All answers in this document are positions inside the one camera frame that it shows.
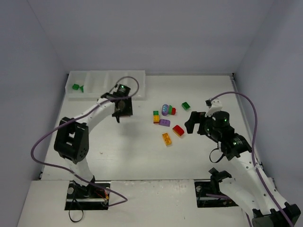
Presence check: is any orange lego brick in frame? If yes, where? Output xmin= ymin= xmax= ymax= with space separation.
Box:
xmin=162 ymin=133 xmax=172 ymax=146

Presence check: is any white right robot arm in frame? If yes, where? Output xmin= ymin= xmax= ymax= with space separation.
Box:
xmin=185 ymin=111 xmax=301 ymax=227

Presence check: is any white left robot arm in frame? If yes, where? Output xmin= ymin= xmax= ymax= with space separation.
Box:
xmin=54 ymin=84 xmax=133 ymax=188

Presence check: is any red yellow lego brick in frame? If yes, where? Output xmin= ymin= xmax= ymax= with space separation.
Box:
xmin=172 ymin=125 xmax=185 ymax=137

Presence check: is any purple lego brick center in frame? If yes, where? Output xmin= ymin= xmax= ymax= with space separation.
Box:
xmin=159 ymin=119 xmax=170 ymax=127

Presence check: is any purple flower lego piece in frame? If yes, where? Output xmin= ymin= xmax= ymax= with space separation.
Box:
xmin=161 ymin=104 xmax=169 ymax=116

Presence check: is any green yellow red lego stack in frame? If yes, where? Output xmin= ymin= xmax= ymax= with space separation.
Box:
xmin=153 ymin=110 xmax=160 ymax=124

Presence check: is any clear plastic compartment tray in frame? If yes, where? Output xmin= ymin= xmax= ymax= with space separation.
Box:
xmin=65 ymin=70 xmax=146 ymax=100

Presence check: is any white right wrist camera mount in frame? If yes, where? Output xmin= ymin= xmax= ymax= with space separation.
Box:
xmin=205 ymin=99 xmax=223 ymax=117

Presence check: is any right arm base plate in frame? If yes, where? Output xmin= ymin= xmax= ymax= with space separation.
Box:
xmin=194 ymin=180 xmax=238 ymax=208

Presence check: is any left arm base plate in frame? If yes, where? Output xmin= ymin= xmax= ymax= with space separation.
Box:
xmin=64 ymin=181 xmax=109 ymax=211

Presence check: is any black thin loop cable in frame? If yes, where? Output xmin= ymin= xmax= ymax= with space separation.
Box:
xmin=68 ymin=198 xmax=85 ymax=223

